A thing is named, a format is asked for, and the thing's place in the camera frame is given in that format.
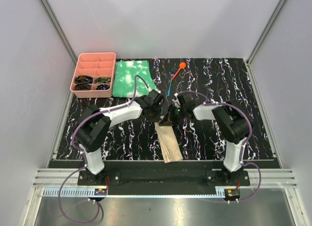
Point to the green white tie-dye cloth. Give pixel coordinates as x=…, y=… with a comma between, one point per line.
x=125, y=74

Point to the teal plastic utensil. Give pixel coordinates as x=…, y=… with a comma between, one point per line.
x=169, y=88

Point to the pink compartment tray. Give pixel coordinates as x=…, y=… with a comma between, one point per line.
x=95, y=65

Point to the yellow green coiled band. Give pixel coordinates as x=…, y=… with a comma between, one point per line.
x=103, y=80

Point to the blue coiled band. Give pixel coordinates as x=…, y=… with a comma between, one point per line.
x=102, y=87

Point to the orange plastic spoon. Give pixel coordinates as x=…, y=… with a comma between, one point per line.
x=182, y=65

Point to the aluminium front frame rail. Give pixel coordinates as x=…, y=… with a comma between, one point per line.
x=65, y=183

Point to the dark coiled band bottom-left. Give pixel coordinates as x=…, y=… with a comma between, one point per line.
x=82, y=87

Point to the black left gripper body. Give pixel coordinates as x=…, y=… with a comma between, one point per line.
x=155, y=115

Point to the dark coiled band top-left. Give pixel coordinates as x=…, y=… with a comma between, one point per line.
x=83, y=79

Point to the black marble pattern mat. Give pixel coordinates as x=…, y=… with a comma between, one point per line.
x=218, y=80

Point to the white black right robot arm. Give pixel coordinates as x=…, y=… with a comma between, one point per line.
x=233, y=123

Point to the beige cloth napkin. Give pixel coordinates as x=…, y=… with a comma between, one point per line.
x=168, y=143

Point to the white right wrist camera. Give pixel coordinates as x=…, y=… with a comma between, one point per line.
x=175, y=101

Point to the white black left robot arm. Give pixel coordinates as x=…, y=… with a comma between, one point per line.
x=94, y=124

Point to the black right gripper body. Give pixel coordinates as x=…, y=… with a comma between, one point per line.
x=176, y=114

